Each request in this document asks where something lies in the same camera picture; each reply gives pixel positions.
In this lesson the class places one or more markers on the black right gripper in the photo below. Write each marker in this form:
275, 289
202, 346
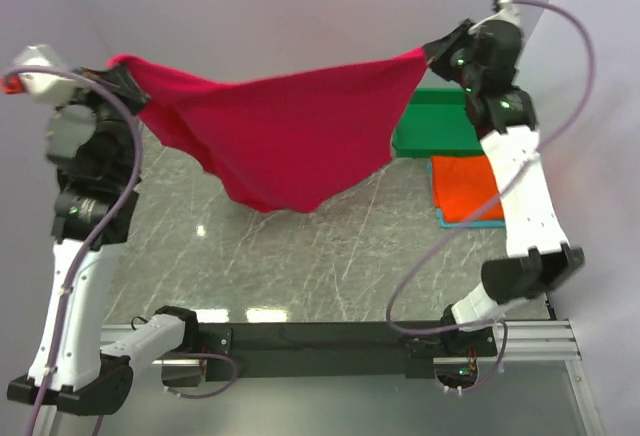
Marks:
454, 49

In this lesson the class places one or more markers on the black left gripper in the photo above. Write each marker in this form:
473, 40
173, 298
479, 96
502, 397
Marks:
122, 86

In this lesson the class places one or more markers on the crimson red t shirt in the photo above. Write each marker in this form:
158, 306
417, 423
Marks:
287, 142

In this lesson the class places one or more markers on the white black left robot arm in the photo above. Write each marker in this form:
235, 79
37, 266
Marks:
71, 371

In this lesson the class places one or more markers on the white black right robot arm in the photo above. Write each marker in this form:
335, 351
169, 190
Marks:
539, 257

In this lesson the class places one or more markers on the green plastic bin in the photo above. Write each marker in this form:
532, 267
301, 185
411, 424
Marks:
435, 124

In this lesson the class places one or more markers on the folded orange t shirt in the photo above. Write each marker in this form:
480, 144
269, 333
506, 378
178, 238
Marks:
462, 184

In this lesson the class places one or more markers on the folded light blue t shirt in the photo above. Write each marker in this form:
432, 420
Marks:
443, 223

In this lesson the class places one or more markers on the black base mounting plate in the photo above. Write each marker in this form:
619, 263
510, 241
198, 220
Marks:
331, 349

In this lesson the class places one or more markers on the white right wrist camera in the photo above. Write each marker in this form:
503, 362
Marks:
503, 10

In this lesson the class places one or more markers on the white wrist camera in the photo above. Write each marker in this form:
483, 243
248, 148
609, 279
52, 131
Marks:
43, 88
503, 10

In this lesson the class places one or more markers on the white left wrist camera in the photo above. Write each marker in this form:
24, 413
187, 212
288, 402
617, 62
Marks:
43, 88

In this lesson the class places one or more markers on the aluminium front rail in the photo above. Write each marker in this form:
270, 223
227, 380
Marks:
527, 341

